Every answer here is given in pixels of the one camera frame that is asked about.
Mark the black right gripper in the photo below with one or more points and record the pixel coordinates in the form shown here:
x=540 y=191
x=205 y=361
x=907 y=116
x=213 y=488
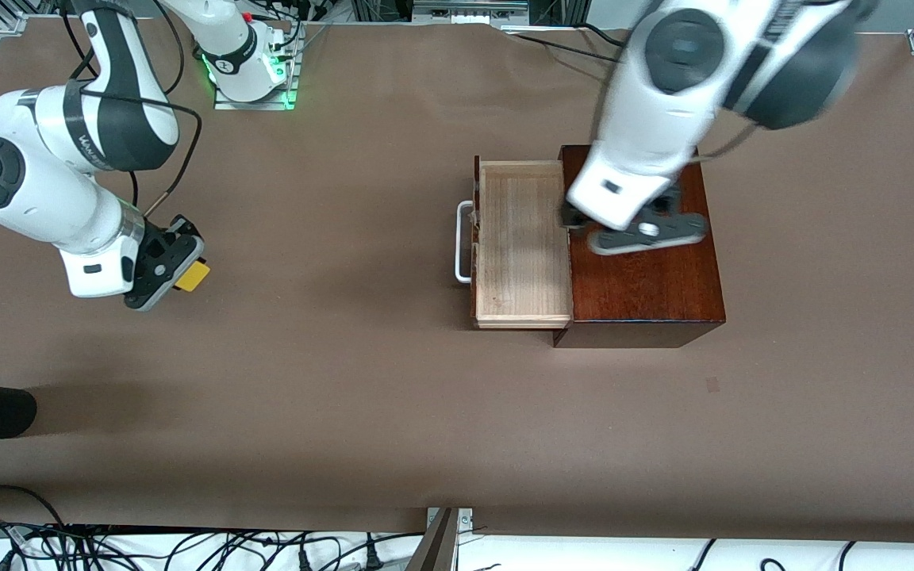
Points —
x=169 y=241

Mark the yellow block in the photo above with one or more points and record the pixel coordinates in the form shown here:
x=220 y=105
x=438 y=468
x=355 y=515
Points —
x=193 y=276

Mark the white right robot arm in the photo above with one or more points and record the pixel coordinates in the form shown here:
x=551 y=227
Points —
x=28 y=198

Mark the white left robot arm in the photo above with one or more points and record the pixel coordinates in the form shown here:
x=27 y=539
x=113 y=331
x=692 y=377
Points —
x=639 y=119

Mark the dark wooden cabinet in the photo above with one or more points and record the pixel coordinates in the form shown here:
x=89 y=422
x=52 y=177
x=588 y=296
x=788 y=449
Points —
x=647 y=293

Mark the grey metal box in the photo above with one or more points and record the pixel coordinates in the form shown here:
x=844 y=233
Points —
x=465 y=12

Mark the paper table cover sheet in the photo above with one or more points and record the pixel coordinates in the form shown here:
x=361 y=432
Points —
x=346 y=396

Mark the black power plug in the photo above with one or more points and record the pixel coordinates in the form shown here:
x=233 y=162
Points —
x=373 y=560
x=304 y=560

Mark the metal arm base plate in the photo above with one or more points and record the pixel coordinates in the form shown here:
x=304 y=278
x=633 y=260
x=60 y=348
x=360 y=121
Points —
x=255 y=105

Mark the aluminium bracket with beam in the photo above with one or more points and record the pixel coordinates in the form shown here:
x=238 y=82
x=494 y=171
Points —
x=441 y=547

